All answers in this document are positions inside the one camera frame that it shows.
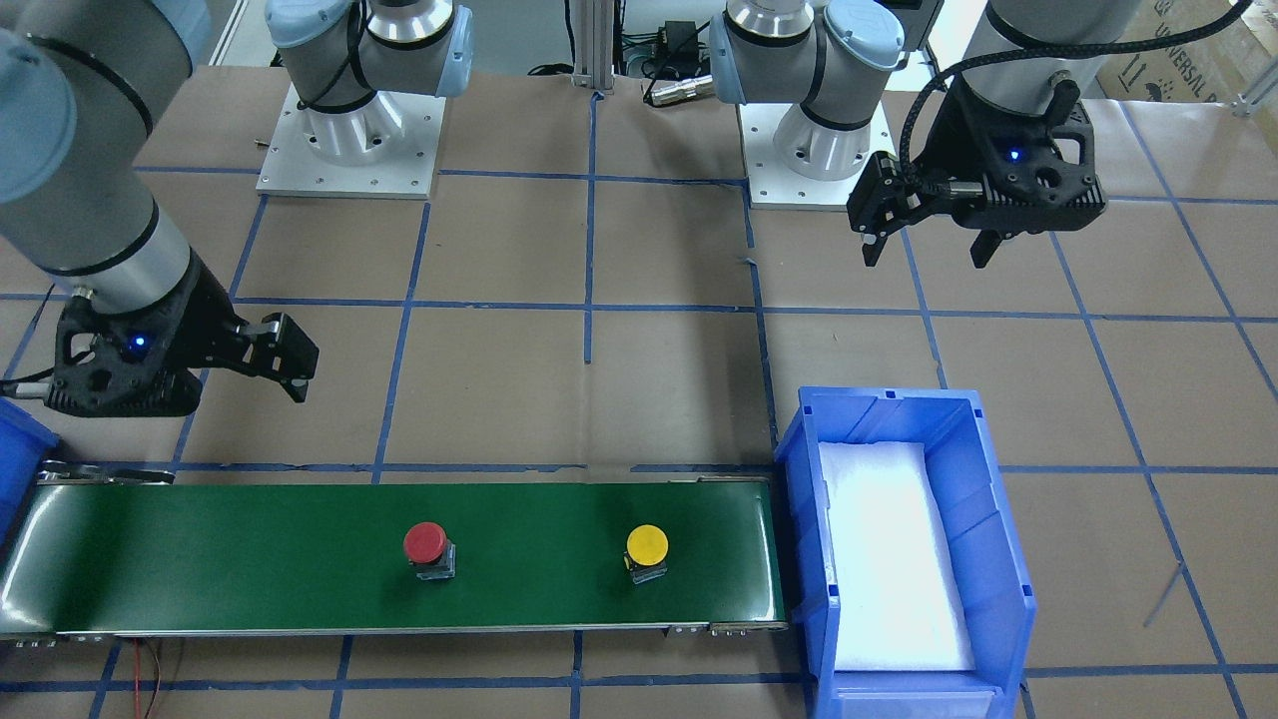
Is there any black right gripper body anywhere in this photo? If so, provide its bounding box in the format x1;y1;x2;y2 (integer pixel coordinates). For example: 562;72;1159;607
45;252;250;418

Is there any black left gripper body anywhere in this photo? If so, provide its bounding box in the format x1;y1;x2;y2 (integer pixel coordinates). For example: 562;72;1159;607
904;77;1105;236

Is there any red push button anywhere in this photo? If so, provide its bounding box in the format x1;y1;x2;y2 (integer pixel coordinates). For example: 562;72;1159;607
403;520;456;581

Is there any yellow push button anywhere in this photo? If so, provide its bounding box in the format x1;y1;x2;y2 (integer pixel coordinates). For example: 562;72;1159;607
624;524;670;584

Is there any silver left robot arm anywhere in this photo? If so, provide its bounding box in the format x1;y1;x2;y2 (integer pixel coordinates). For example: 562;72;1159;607
708;1;1249;268

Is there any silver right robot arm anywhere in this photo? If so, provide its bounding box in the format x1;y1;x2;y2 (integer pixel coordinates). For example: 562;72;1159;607
3;1;474;418

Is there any blue storage bin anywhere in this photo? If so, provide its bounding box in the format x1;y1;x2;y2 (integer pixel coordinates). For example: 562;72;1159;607
776;386;1036;718
1;397;60;543

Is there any green conveyor belt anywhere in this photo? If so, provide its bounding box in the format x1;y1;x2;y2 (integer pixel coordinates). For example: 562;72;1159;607
3;478;787;640

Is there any black power adapter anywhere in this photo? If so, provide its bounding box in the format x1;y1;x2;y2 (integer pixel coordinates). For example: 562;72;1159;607
656;20;700;61

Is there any white foam pad bin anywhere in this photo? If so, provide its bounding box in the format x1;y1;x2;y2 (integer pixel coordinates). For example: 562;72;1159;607
818;442;975;672

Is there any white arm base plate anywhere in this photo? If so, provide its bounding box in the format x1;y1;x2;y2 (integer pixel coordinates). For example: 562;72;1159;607
737;102;896;211
256;88;447;201

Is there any aluminium frame post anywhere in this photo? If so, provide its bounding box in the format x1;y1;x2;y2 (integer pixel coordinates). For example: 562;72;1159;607
565;1;622;96

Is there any red conveyor power wire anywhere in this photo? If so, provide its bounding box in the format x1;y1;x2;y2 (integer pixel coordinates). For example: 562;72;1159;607
133;637;189;719

